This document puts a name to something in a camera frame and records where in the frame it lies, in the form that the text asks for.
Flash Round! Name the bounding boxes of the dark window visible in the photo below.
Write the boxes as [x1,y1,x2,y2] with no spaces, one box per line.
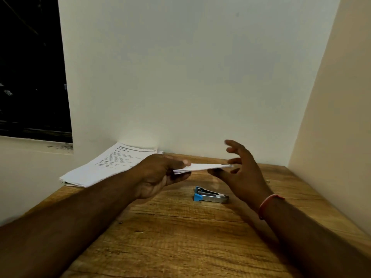
[0,0,73,143]

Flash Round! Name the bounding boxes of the person's left forearm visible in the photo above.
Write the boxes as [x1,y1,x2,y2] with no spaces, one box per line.
[0,170,137,278]

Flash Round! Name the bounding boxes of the person's right forearm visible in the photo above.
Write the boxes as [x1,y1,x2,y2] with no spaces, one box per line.
[262,197,371,278]

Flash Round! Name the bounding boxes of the person's right hand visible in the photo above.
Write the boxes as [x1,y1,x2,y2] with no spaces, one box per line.
[208,139,274,212]

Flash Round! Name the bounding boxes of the person's left hand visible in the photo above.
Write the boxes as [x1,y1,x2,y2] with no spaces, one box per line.
[130,153,192,200]

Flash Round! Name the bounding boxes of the red thread wristband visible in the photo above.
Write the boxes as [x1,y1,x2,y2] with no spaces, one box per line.
[258,194,286,220]

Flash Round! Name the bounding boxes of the blue and silver stapler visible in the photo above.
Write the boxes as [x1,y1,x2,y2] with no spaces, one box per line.
[193,186,230,204]

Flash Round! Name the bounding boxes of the stack of printed papers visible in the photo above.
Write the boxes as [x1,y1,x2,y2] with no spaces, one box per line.
[59,142,163,188]

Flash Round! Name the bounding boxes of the white paper sheets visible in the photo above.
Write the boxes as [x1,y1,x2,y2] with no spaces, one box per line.
[173,163,233,175]

